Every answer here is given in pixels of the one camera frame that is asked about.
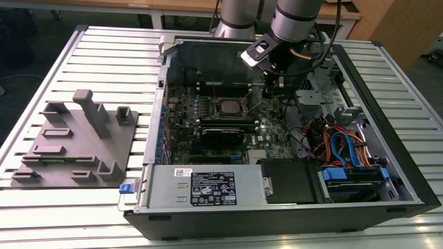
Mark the silver CPU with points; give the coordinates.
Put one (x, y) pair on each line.
(231, 107)

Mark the black RAM slot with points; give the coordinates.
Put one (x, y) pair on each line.
(224, 126)
(224, 88)
(224, 120)
(224, 94)

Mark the CPU socket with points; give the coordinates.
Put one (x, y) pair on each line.
(218, 109)

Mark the black expansion slot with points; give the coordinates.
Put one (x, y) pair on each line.
(211, 160)

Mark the grey metal drive cage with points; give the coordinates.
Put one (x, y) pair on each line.
(310, 103)

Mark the green motherboard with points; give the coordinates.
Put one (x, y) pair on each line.
(274, 116)

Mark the black graphics card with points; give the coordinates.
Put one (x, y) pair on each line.
(222, 137)

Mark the silver chipset heatsink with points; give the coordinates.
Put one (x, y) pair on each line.
(258, 153)

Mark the wooden cabinet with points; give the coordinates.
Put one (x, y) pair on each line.
(409, 26)

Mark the office chair base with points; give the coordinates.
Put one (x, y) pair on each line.
(434, 55)

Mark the hard disk in blue carrier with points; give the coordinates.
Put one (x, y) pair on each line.
(334, 173)

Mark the black plastic shroud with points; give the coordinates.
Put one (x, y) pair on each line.
(291, 181)

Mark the silver power supply unit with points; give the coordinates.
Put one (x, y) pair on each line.
(163, 186)

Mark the black PC case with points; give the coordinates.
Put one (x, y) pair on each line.
(242, 225)

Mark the grey parts rack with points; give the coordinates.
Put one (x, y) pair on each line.
(83, 145)

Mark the blue case latch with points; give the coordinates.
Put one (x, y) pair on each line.
(126, 188)

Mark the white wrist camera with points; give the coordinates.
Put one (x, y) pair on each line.
(248, 58)

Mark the wooden desk white frame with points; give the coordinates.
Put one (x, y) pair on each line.
(350, 15)
(86, 7)

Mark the grey case bracket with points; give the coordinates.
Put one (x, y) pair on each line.
(166, 41)

